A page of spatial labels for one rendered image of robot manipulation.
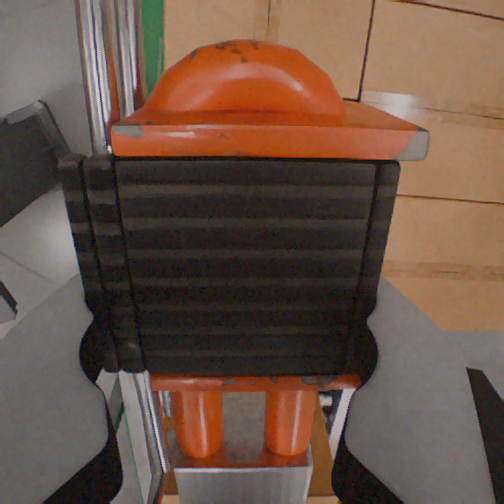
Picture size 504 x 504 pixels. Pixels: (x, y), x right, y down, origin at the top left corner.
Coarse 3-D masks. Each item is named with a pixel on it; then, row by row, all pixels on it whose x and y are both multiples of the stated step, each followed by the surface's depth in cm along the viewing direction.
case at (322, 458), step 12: (168, 420) 89; (312, 432) 89; (324, 432) 89; (312, 444) 86; (324, 444) 86; (312, 456) 83; (324, 456) 84; (324, 468) 81; (168, 480) 76; (312, 480) 78; (324, 480) 78; (168, 492) 74; (312, 492) 76; (324, 492) 76
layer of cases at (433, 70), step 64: (192, 0) 67; (256, 0) 67; (320, 0) 68; (384, 0) 68; (448, 0) 68; (320, 64) 73; (384, 64) 73; (448, 64) 73; (448, 128) 80; (448, 192) 87; (384, 256) 95; (448, 256) 95; (448, 320) 106
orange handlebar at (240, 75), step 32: (192, 64) 9; (224, 64) 9; (256, 64) 9; (288, 64) 9; (160, 96) 9; (192, 96) 9; (224, 96) 9; (256, 96) 9; (288, 96) 9; (320, 96) 9; (192, 416) 15; (288, 416) 15; (192, 448) 16; (288, 448) 16
